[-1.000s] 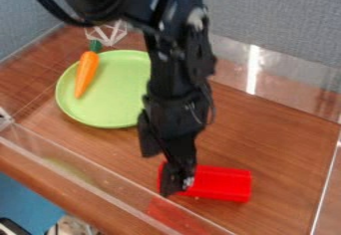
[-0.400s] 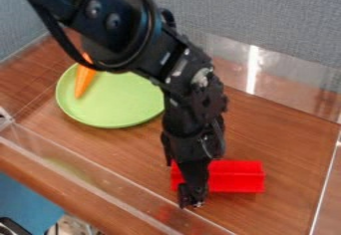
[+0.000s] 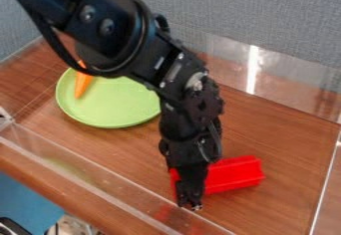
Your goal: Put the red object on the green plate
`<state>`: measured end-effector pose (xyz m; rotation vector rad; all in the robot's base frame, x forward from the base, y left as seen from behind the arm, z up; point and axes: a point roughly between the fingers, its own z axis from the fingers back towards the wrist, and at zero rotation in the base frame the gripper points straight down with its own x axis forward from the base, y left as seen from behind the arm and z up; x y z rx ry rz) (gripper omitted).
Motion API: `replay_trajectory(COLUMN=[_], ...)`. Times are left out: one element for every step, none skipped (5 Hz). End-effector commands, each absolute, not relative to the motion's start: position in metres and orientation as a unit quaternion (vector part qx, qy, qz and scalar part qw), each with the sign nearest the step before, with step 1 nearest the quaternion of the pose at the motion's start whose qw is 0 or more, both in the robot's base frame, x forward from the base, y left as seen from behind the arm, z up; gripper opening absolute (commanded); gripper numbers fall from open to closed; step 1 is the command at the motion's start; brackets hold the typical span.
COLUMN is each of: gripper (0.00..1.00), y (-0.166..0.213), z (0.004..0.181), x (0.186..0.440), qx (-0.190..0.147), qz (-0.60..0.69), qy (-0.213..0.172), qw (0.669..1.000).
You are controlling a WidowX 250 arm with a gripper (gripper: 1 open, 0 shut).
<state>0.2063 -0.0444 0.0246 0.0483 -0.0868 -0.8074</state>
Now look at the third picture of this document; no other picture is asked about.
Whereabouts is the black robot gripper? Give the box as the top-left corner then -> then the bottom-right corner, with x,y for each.
158,106 -> 224,212

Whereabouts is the red rectangular block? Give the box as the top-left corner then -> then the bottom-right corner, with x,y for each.
170,155 -> 265,195

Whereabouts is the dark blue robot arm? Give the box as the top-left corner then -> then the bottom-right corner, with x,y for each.
17,0 -> 224,210

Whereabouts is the green round plate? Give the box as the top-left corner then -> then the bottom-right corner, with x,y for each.
57,69 -> 161,128

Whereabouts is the orange toy carrot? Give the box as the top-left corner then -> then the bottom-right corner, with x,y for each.
76,72 -> 94,99

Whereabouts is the clear acrylic enclosure wall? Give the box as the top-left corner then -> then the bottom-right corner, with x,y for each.
0,37 -> 341,235

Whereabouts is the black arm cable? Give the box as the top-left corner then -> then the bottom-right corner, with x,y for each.
35,9 -> 149,80

